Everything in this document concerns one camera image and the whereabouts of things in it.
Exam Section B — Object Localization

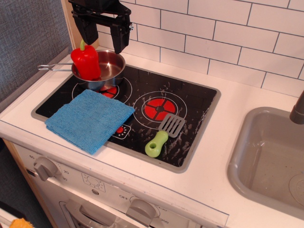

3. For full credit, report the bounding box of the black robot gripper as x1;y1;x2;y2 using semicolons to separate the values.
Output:
69;0;133;54

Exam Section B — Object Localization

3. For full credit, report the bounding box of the green handled grey spatula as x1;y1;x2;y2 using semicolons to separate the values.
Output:
145;114;185;158

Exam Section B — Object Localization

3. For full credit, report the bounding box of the red toy bell pepper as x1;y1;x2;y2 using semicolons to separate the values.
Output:
71;39;101;81

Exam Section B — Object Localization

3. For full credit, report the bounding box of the small steel saucepan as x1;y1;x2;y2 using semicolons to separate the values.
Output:
37;49;126;90

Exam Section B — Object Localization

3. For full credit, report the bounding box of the blue folded cloth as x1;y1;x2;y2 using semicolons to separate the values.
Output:
45;90;134;155

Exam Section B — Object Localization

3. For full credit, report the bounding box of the black toy stovetop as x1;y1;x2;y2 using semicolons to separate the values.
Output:
30;64;221;174

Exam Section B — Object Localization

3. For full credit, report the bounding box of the grey left timer knob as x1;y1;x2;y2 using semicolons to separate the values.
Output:
34;157;58;181

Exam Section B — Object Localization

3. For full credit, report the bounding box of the grey right oven knob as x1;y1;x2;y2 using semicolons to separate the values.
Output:
126;199;156;227

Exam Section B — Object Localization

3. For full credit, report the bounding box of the grey plastic sink basin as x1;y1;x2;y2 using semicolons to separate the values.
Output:
228;107;304;219

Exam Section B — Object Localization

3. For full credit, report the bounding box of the orange yellow object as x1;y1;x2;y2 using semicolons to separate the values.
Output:
9;218;34;228

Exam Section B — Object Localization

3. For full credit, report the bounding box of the grey faucet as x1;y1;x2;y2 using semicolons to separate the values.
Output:
289;91;304;124

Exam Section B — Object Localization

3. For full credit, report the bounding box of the light wooden side post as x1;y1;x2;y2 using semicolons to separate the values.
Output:
60;0;100;51

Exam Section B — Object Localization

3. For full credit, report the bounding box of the grey oven door handle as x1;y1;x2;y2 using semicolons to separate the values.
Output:
65;199;116;228

